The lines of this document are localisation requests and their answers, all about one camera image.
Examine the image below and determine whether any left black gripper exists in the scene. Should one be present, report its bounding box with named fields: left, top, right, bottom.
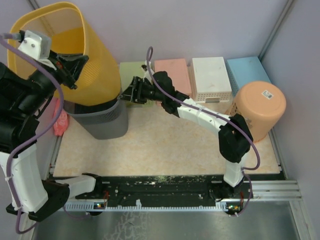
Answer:
left=13, top=49, right=89, bottom=117

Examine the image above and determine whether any aluminium frame rail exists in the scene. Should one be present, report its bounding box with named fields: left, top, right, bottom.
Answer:
left=252, top=180, right=302, bottom=202

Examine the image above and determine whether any white perforated plastic basket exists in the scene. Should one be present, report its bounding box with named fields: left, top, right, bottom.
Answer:
left=189, top=56, right=232, bottom=103

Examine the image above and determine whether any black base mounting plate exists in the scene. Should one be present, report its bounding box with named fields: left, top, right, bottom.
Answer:
left=74, top=174, right=253, bottom=208

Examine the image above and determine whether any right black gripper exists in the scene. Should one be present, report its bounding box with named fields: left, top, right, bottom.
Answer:
left=117, top=77, right=164, bottom=106

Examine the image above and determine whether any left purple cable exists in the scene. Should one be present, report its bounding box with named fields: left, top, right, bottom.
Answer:
left=0, top=32, right=65, bottom=235

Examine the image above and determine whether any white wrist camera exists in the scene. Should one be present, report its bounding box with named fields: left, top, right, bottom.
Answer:
left=18, top=30, right=56, bottom=69
left=141, top=64, right=151, bottom=81

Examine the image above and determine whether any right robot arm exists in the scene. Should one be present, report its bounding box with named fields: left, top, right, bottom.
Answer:
left=119, top=71, right=253, bottom=201

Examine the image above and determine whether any grey plastic bin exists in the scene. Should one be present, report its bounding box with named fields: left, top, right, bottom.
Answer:
left=63, top=95, right=129, bottom=140

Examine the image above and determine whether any red plastic bag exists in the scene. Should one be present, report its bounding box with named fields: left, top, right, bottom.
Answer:
left=53, top=98, right=69, bottom=137

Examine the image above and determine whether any orange plastic bin liner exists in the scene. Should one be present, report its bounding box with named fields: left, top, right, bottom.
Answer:
left=225, top=81, right=286, bottom=142

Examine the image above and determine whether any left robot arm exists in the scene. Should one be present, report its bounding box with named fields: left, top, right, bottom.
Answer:
left=0, top=52, right=104, bottom=222

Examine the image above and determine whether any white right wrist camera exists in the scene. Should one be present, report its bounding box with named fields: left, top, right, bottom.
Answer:
left=141, top=64, right=151, bottom=81

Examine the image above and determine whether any white slotted cable duct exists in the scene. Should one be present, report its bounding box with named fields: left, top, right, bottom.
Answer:
left=65, top=199, right=232, bottom=212

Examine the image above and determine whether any pink perforated plastic basket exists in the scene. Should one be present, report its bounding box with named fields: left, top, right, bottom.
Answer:
left=154, top=58, right=192, bottom=97

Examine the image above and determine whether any blue perforated plastic basket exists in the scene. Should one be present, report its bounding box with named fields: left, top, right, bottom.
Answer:
left=225, top=56, right=271, bottom=97

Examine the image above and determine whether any green perforated plastic basket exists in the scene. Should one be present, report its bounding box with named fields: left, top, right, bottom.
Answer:
left=119, top=61, right=145, bottom=92

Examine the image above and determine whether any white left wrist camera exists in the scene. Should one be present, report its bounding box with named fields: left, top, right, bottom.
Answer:
left=18, top=30, right=56, bottom=69

